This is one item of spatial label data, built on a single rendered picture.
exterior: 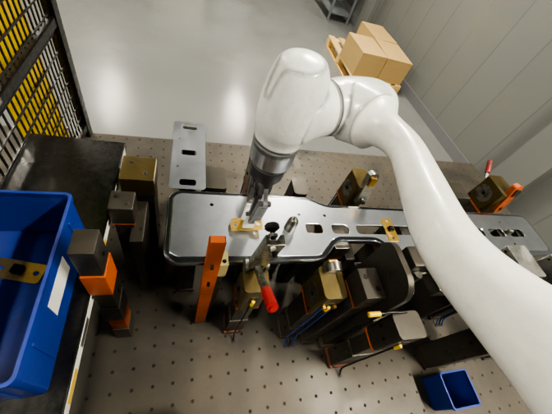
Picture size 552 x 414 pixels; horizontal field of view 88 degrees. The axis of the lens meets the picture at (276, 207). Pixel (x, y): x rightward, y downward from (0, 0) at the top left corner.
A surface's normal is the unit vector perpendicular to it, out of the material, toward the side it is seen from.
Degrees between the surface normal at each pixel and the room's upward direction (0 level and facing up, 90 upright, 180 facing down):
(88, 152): 0
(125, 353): 0
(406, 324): 0
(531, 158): 90
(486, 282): 52
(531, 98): 90
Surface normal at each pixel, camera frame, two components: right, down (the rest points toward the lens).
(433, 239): -0.87, -0.33
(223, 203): 0.27, -0.59
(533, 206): -0.95, -0.01
